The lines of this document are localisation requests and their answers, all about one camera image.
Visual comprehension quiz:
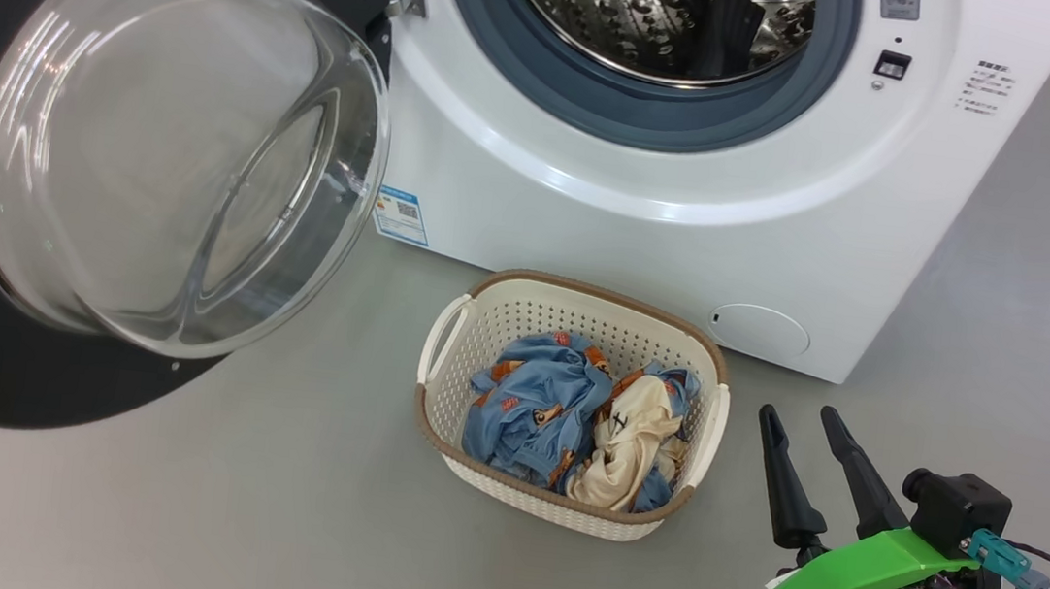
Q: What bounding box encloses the perforated steel washer drum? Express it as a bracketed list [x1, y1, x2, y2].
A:
[487, 0, 818, 101]

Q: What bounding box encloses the grey rubber door gasket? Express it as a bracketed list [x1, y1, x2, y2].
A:
[419, 0, 865, 171]

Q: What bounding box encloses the round white filter cover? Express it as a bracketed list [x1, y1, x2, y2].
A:
[706, 301, 815, 358]

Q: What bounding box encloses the blue patterned garment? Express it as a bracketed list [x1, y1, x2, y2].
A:
[455, 321, 705, 519]

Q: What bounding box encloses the cream garment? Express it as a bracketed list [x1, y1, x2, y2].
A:
[564, 369, 688, 518]

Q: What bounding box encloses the white front-load washing machine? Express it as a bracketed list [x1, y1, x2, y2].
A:
[355, 0, 1050, 408]

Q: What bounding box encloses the blue energy label sticker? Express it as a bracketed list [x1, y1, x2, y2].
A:
[371, 184, 435, 248]

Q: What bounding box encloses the cream perforated laundry basket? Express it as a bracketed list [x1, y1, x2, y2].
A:
[402, 259, 742, 552]

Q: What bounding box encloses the washing machine glass door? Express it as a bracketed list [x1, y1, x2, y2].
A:
[0, 0, 406, 466]

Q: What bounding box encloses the teal camera cable connector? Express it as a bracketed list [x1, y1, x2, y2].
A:
[963, 527, 1050, 589]

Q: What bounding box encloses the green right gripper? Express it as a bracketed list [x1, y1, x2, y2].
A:
[740, 399, 1020, 589]

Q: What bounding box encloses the black door latch socket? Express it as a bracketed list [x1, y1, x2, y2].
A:
[873, 49, 912, 82]

